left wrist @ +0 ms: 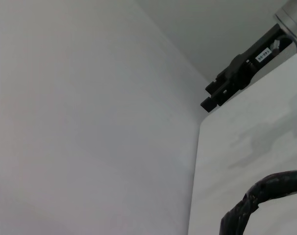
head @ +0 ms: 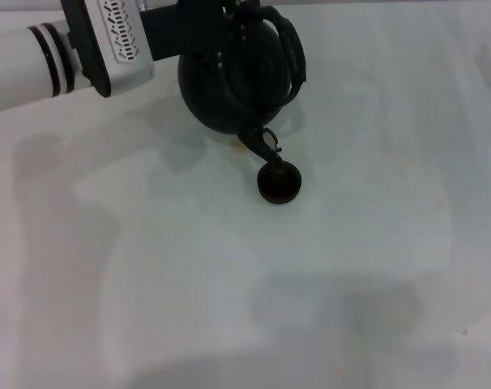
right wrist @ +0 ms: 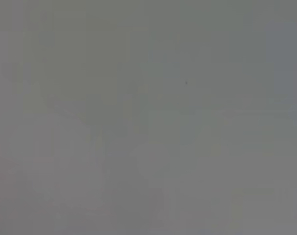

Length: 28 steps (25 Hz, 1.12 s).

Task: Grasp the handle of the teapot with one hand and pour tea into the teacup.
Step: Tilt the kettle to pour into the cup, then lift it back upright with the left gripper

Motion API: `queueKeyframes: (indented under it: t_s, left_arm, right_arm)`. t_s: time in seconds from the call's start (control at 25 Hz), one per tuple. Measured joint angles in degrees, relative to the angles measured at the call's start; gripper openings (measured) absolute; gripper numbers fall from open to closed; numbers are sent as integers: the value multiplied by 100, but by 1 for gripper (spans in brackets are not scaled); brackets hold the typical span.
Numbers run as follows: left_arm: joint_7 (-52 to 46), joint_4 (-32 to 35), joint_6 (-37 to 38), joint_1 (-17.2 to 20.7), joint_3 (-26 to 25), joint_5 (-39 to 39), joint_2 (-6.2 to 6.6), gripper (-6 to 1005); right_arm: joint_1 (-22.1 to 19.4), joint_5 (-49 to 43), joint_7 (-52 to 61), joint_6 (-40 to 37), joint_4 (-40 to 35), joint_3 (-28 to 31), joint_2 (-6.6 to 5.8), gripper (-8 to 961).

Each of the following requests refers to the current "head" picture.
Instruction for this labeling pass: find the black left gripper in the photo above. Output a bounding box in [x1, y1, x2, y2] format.
[139, 0, 257, 75]

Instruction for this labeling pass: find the black round teapot with handle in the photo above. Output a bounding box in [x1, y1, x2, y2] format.
[177, 2, 308, 164]

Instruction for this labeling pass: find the small dark teacup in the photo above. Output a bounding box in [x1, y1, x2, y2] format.
[256, 159, 303, 204]

